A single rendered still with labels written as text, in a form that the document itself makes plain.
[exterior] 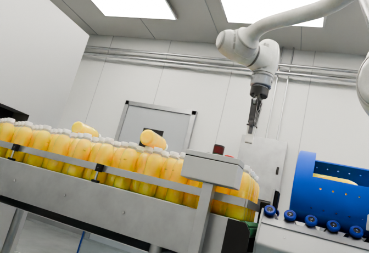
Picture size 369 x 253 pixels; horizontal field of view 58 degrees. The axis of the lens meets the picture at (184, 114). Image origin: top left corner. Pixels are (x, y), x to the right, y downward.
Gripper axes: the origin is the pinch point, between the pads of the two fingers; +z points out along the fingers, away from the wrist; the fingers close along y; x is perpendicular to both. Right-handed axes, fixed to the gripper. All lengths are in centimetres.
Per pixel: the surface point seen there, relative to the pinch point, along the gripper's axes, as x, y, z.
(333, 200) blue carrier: -33.4, 2.9, 17.8
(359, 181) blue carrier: -44, 27, 5
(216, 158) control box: 6.2, -17.8, 14.5
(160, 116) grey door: 209, 327, -81
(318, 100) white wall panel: -14, 339, -143
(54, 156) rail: 86, -5, 27
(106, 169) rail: 57, -5, 27
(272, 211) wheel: -13.3, 5.2, 26.6
